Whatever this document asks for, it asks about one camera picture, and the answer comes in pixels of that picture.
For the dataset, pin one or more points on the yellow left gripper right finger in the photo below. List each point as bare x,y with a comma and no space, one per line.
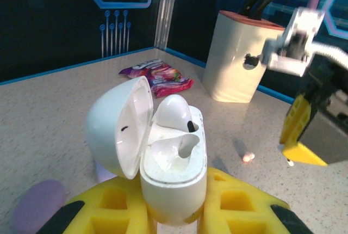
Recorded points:
233,204

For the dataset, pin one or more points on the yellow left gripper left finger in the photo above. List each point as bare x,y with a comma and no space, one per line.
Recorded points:
108,204

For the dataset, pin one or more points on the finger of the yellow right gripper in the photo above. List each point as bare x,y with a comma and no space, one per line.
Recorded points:
301,155
296,119

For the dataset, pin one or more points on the lavender blue earbud charging case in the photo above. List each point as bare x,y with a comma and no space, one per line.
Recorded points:
104,175

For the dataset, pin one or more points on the white earbud charging case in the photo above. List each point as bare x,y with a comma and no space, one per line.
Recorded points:
174,190

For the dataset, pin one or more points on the mauve purple earbud charging case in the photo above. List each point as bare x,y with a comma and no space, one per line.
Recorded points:
35,209

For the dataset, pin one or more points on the cream terracotta knife block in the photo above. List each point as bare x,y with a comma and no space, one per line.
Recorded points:
231,54

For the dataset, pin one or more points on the purple candy bag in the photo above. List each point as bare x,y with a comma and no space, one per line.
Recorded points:
163,77

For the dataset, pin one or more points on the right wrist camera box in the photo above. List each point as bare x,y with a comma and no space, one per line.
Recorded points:
293,46

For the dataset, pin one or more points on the aluminium frame post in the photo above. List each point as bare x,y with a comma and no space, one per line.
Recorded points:
166,11

